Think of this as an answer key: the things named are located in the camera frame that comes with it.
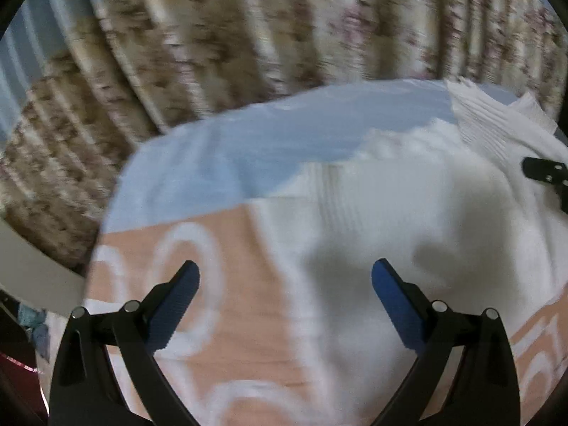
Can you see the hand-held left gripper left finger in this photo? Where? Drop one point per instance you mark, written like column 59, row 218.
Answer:
column 179, row 293

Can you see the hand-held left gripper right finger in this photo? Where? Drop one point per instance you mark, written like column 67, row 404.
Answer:
column 397, row 301

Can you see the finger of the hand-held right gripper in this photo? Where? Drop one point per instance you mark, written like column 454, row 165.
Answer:
column 543, row 169

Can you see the white knit sweater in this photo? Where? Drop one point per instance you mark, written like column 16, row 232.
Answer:
column 399, row 195

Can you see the blue and peach printed blanket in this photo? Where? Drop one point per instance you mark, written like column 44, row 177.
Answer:
column 248, row 284

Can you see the white board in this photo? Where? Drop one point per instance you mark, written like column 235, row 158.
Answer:
column 35, row 275

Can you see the blue patterned cloth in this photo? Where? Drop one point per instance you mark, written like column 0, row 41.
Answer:
column 37, row 328

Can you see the dark red object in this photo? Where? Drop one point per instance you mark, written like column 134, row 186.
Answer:
column 17, row 386

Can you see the floral curtain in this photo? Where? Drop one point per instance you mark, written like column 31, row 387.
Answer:
column 266, row 22

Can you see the light blue sheer curtain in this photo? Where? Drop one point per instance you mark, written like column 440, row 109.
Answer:
column 40, row 31

